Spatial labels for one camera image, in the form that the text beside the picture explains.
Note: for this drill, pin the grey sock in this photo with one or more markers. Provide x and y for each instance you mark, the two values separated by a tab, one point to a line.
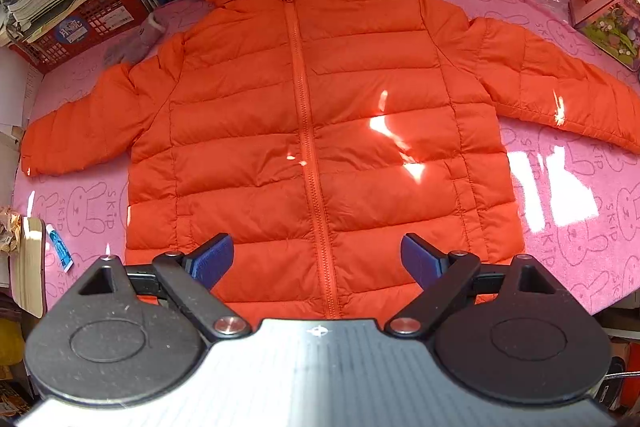
135	42

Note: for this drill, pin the pink rabbit print blanket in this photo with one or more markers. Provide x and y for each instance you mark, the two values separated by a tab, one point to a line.
575	187

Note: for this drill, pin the clear plastic bag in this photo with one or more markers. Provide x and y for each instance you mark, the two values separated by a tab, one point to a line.
550	7

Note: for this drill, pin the white paper sheet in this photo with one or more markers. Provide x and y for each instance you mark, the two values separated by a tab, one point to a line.
17	87

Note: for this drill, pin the red plastic basket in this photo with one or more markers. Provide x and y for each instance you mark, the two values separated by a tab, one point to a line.
100	22

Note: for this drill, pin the small blue white tube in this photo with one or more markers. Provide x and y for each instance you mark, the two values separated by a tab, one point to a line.
59	247

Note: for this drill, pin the thick book with yellowed pages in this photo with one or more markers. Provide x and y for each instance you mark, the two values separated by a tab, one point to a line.
30	267

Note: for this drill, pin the orange hooded puffer jacket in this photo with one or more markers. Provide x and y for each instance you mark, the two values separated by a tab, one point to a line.
350	107

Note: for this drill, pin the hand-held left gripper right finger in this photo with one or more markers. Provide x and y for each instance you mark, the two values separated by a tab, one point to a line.
422	262

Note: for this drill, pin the pink triangular toy case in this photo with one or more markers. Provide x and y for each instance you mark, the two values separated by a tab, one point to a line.
610	7

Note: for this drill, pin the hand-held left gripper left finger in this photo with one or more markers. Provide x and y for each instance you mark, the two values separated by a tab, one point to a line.
212	262

